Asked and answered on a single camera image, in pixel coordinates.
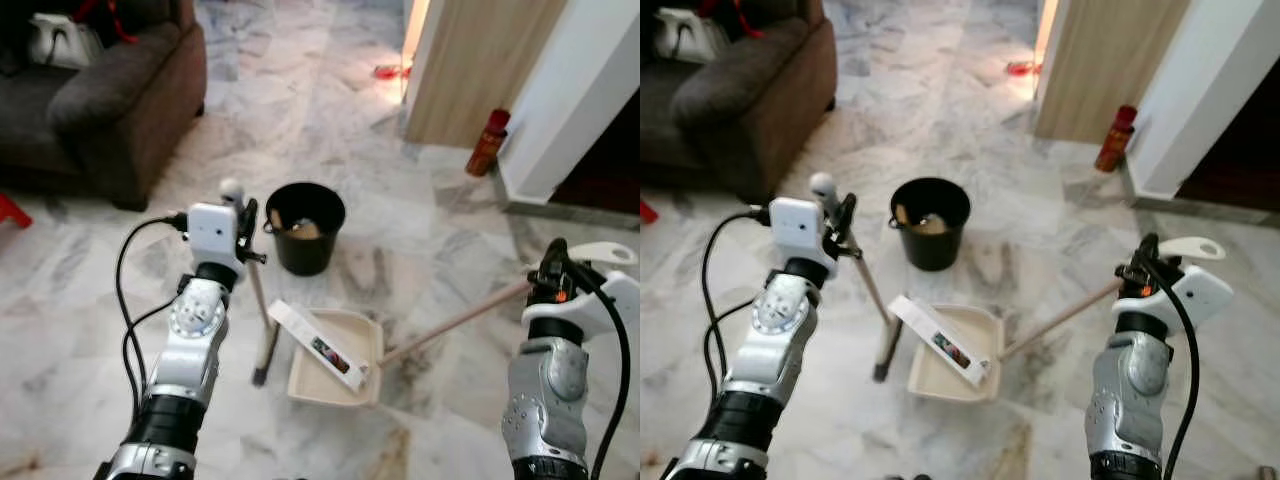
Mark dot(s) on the red plastic item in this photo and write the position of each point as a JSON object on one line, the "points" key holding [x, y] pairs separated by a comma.
{"points": [[10, 210], [646, 211]]}

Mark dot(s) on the long white cardboard box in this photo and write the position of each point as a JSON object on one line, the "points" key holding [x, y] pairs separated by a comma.
{"points": [[310, 335], [930, 330]]}

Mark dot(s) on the white bag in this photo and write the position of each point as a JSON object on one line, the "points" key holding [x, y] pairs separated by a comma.
{"points": [[690, 35], [60, 45]]}

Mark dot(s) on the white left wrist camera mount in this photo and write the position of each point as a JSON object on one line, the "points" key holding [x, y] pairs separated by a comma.
{"points": [[797, 225], [212, 232]]}

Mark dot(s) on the small red floor item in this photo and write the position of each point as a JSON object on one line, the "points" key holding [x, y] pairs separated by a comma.
{"points": [[390, 71], [1022, 68]]}

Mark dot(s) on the brown crumpled trash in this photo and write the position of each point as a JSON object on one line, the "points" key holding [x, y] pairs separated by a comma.
{"points": [[300, 228], [925, 222]]}

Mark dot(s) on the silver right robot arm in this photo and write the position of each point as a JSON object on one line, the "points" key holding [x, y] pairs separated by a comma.
{"points": [[1128, 395], [545, 400]]}

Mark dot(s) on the dark brown sofa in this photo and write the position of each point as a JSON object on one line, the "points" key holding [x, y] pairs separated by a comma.
{"points": [[750, 100], [110, 110]]}

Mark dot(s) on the red spray can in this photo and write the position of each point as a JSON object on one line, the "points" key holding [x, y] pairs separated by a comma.
{"points": [[487, 145], [1116, 140]]}

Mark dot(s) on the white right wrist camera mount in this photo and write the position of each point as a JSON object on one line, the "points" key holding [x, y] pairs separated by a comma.
{"points": [[605, 305], [1200, 290]]}

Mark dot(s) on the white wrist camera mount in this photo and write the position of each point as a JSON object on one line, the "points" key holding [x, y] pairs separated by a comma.
{"points": [[605, 305], [1200, 290], [212, 232], [797, 225]]}

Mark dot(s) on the light wooden door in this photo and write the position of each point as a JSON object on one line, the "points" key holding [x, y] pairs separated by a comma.
{"points": [[480, 70], [1110, 65]]}

